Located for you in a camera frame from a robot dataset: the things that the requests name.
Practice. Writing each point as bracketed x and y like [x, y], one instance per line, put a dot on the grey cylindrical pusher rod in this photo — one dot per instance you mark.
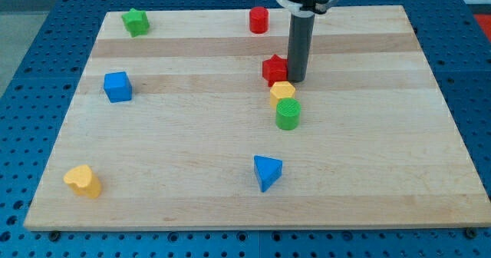
[299, 43]

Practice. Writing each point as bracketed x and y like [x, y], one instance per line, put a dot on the red star block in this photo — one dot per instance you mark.
[274, 69]

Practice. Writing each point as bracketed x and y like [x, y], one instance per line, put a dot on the green star block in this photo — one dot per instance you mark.
[136, 22]

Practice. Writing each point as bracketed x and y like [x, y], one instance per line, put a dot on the red cylinder block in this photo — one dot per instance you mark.
[258, 20]

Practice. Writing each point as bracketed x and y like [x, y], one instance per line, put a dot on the yellow hexagon block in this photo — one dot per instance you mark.
[280, 90]

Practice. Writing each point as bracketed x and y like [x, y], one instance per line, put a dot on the green cylinder block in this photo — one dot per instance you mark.
[288, 114]

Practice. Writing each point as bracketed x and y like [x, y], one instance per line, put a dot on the blue triangle block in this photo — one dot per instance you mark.
[267, 171]

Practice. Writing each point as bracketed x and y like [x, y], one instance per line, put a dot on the light wooden board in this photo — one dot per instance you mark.
[376, 146]

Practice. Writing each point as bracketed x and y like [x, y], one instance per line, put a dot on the blue cube block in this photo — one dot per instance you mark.
[117, 87]

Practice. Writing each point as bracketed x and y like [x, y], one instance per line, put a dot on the yellow heart block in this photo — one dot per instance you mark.
[83, 181]

